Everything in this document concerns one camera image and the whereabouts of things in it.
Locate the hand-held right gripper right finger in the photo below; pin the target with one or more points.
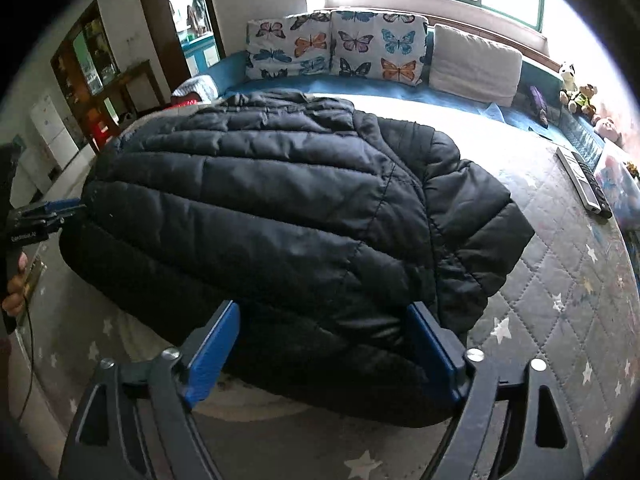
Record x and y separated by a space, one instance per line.
432 355

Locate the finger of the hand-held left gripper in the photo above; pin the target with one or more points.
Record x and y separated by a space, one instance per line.
60 206

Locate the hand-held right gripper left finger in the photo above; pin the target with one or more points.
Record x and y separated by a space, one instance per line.
212 350

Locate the black puffer jacket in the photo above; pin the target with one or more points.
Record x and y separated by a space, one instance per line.
275 220

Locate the person's left hand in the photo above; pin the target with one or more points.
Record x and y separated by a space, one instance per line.
15 290

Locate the white refrigerator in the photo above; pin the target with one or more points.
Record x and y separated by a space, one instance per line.
50 130

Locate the small red stool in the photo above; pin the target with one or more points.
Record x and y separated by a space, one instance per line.
97 132

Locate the grey quilted star mat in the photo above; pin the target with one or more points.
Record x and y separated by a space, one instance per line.
550 285

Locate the wooden table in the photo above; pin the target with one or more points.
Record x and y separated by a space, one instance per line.
137 82

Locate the wooden glass cabinet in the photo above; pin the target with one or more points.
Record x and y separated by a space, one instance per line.
85 55

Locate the red plastic stool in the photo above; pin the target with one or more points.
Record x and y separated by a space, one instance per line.
182 102

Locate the grey striped cloth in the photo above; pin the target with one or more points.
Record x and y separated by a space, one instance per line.
197 87

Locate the blue cabinet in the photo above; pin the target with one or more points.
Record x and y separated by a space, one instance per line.
200 52

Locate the silver remote control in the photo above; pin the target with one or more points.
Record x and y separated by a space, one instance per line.
577 180

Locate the black remote control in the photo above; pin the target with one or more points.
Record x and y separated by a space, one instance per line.
596 187

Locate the colourful printed bag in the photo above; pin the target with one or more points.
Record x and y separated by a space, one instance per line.
617 180

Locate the blue sofa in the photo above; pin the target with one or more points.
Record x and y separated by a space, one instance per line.
380 90

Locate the purple cloth toy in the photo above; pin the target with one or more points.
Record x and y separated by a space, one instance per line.
537 102

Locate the butterfly print cushion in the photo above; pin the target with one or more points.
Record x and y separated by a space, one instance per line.
380 45
290 45

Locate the pink plush toy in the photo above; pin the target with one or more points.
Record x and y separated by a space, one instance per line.
607 127

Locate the white cushion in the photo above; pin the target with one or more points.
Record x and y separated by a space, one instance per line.
475 65

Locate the brown bear plush toy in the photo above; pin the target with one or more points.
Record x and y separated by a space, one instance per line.
584 97

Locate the white dog plush toy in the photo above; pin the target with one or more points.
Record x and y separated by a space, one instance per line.
567 77

